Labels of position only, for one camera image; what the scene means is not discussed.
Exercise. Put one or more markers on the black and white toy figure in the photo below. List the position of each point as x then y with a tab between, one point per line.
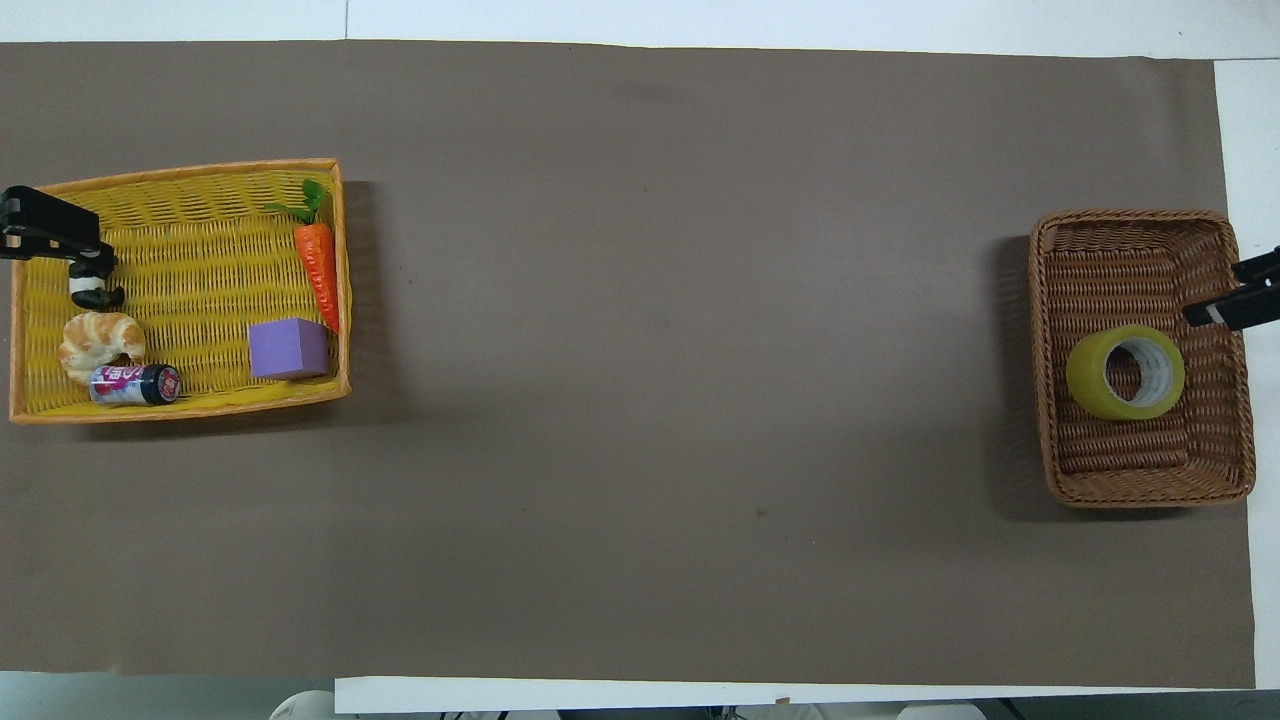
95	297

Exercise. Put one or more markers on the yellow-green tape roll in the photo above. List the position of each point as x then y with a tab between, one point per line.
1086	386

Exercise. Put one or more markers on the brown wicker basket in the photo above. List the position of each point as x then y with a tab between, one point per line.
1120	270

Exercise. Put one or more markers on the purple foam cube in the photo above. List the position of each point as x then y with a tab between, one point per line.
288	349

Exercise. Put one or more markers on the orange toy carrot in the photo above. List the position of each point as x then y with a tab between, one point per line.
318	265

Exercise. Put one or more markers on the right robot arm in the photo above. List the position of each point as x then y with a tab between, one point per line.
940	712

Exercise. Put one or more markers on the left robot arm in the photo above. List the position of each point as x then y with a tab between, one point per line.
303	706

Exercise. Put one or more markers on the yellow wicker basket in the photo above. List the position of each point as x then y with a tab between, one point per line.
200	270

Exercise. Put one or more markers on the small drink can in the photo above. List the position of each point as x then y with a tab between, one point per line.
135	385

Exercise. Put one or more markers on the toy croissant bread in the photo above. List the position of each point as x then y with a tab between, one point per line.
95	335

